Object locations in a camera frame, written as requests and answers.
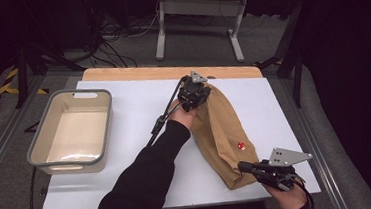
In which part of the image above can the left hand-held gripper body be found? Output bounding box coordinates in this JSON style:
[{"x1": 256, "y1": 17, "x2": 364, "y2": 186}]
[{"x1": 175, "y1": 68, "x2": 214, "y2": 113}]

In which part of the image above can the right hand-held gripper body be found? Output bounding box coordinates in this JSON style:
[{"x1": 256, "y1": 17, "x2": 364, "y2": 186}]
[{"x1": 255, "y1": 144, "x2": 317, "y2": 194}]

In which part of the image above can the tan cloth garment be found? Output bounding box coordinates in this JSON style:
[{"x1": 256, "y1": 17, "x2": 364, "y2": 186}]
[{"x1": 186, "y1": 80, "x2": 262, "y2": 194}]

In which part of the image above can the beige basket with grey rim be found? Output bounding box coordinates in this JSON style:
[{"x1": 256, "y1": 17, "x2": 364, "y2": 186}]
[{"x1": 21, "y1": 85, "x2": 119, "y2": 179}]

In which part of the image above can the person's left hand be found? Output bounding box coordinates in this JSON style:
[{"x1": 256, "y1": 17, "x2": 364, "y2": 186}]
[{"x1": 167, "y1": 98, "x2": 200, "y2": 133}]

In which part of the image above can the person's right hand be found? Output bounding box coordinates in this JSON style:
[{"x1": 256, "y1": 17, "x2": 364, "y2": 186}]
[{"x1": 262, "y1": 178, "x2": 310, "y2": 209}]

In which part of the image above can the black metal stand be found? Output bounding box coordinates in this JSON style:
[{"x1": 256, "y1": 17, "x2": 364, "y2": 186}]
[
  {"x1": 10, "y1": 38, "x2": 89, "y2": 110},
  {"x1": 252, "y1": 1, "x2": 312, "y2": 112}
]

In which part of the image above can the yellow black hazard tape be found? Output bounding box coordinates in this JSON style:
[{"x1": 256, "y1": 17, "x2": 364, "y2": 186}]
[{"x1": 0, "y1": 63, "x2": 50, "y2": 99}]

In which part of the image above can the right hand-held gripper black cable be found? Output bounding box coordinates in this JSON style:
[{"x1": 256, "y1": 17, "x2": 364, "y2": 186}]
[{"x1": 288, "y1": 171, "x2": 315, "y2": 209}]

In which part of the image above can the hand-held gripper black cable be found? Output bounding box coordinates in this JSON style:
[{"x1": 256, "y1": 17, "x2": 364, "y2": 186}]
[
  {"x1": 140, "y1": 76, "x2": 191, "y2": 147},
  {"x1": 288, "y1": 171, "x2": 315, "y2": 209}
]

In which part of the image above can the left hand-held gripper black cable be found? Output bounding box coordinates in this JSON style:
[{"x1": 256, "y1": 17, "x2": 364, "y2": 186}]
[{"x1": 140, "y1": 76, "x2": 191, "y2": 147}]

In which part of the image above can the white metal desk frame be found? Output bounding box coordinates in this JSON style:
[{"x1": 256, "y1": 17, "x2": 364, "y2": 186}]
[{"x1": 150, "y1": 0, "x2": 254, "y2": 70}]

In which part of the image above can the bundle of floor cables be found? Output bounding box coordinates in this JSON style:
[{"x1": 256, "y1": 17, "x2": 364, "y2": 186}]
[{"x1": 83, "y1": 0, "x2": 171, "y2": 71}]

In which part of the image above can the black floor cable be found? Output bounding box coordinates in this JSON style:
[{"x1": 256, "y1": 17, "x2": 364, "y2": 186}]
[{"x1": 27, "y1": 166, "x2": 39, "y2": 209}]

